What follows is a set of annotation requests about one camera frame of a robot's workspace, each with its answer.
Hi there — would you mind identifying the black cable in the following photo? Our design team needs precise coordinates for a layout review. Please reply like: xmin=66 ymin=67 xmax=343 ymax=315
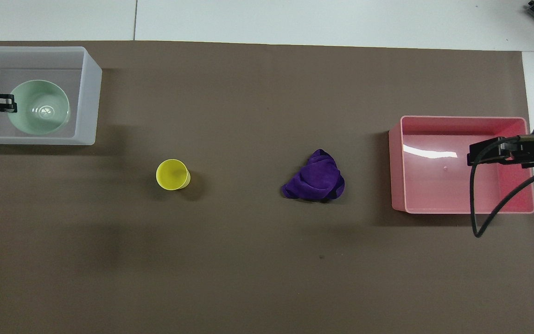
xmin=469 ymin=136 xmax=534 ymax=238

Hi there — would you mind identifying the pale green bowl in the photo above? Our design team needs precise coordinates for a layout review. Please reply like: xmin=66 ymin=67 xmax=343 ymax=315
xmin=7 ymin=80 xmax=71 ymax=135

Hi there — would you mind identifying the purple cloth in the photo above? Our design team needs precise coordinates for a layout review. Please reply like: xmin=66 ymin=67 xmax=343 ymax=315
xmin=281 ymin=149 xmax=345 ymax=202

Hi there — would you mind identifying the translucent white plastic box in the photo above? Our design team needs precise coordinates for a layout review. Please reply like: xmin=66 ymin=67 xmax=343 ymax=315
xmin=0 ymin=46 xmax=102 ymax=146

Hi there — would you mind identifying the yellow plastic cup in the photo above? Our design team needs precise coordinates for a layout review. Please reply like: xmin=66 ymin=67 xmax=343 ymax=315
xmin=156 ymin=159 xmax=191 ymax=191

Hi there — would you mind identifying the pink plastic box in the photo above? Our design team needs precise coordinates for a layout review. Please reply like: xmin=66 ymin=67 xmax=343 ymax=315
xmin=388 ymin=116 xmax=534 ymax=214

